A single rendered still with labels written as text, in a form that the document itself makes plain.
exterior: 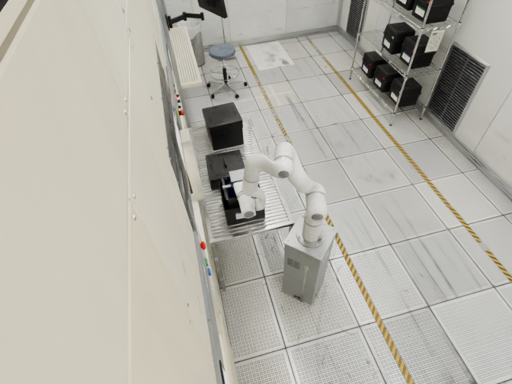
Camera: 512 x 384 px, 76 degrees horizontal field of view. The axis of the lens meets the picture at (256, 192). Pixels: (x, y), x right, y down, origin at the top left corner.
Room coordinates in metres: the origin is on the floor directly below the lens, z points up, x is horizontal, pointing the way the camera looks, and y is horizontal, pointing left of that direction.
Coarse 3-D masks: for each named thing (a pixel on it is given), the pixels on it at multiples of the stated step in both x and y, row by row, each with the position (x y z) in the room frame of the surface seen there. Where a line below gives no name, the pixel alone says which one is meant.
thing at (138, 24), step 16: (128, 0) 0.94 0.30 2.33; (144, 0) 1.58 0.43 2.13; (128, 16) 0.84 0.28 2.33; (144, 16) 1.30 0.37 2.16; (128, 32) 0.76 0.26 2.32; (144, 32) 1.11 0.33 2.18; (144, 48) 0.97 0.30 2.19; (144, 64) 0.85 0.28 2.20; (144, 80) 0.76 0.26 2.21; (160, 96) 1.05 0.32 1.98; (160, 112) 0.89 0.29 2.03; (160, 128) 0.76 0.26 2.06
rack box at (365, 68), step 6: (366, 54) 4.30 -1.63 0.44; (372, 54) 4.28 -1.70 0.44; (378, 54) 4.27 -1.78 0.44; (384, 54) 4.27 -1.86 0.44; (366, 60) 4.25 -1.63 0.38; (372, 60) 4.13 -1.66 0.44; (378, 60) 4.12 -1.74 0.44; (384, 60) 4.13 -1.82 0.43; (366, 66) 4.21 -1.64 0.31; (372, 66) 4.10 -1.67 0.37; (366, 72) 4.18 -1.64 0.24; (372, 72) 4.10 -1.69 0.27
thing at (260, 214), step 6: (228, 180) 1.62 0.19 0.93; (258, 186) 1.56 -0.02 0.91; (222, 192) 1.61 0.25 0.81; (222, 198) 1.59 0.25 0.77; (228, 210) 1.34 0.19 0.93; (234, 210) 1.35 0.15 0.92; (240, 210) 1.36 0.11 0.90; (258, 210) 1.38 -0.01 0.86; (264, 210) 1.39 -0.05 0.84; (228, 216) 1.34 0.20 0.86; (234, 216) 1.35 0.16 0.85; (240, 216) 1.36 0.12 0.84; (258, 216) 1.38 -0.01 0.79; (264, 216) 1.39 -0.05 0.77; (228, 222) 1.34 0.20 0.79; (234, 222) 1.35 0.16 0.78; (240, 222) 1.36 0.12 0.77
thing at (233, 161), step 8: (224, 152) 1.99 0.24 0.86; (232, 152) 1.99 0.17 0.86; (240, 152) 1.98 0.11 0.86; (208, 160) 1.91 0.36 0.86; (216, 160) 1.91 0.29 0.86; (224, 160) 1.87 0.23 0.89; (232, 160) 1.89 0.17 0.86; (240, 160) 1.89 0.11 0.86; (208, 168) 1.82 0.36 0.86; (216, 168) 1.81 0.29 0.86; (224, 168) 1.81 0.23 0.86; (232, 168) 1.80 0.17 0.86; (240, 168) 1.80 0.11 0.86; (216, 176) 1.73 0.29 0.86; (224, 176) 1.73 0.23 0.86; (216, 184) 1.70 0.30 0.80
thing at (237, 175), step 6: (234, 174) 1.51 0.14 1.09; (240, 174) 1.51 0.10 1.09; (222, 180) 1.57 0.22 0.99; (234, 180) 1.46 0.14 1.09; (240, 180) 1.46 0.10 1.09; (222, 186) 1.49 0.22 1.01; (228, 186) 1.48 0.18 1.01; (228, 198) 1.44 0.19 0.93; (234, 198) 1.39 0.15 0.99; (252, 198) 1.41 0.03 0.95; (228, 204) 1.40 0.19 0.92; (234, 204) 1.39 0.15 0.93
